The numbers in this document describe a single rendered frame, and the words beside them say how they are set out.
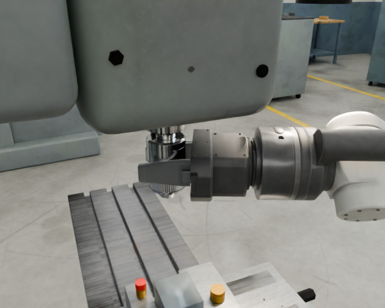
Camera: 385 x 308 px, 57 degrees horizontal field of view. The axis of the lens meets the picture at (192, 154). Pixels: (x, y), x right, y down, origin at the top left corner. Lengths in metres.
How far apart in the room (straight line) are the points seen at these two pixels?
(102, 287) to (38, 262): 1.59
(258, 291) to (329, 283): 1.54
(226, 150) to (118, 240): 0.50
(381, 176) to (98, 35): 0.32
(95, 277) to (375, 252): 1.96
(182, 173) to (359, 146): 0.19
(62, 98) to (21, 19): 0.05
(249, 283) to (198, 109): 0.40
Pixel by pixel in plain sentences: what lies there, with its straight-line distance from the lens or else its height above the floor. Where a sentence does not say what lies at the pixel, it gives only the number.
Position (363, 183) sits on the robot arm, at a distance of 0.43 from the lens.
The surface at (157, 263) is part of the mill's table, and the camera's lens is 0.78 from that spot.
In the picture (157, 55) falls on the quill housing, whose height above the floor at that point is 1.38.
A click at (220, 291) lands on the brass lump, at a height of 1.03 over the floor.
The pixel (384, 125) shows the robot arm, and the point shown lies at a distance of 0.49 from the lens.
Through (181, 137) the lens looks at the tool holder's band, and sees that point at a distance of 0.42.
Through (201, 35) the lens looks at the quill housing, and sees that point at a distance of 0.30.
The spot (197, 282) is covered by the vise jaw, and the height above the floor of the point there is 1.02.
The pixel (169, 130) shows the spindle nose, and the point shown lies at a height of 1.28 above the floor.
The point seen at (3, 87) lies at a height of 1.37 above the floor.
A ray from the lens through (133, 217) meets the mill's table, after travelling 0.92.
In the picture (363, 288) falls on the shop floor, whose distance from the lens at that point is 2.20.
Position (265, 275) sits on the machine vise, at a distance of 0.66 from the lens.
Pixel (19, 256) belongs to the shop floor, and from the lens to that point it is 2.41.
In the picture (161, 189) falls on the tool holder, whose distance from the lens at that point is 0.43.
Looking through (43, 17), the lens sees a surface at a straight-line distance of 0.26.
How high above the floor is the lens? 1.43
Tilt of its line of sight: 25 degrees down
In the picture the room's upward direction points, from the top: straight up
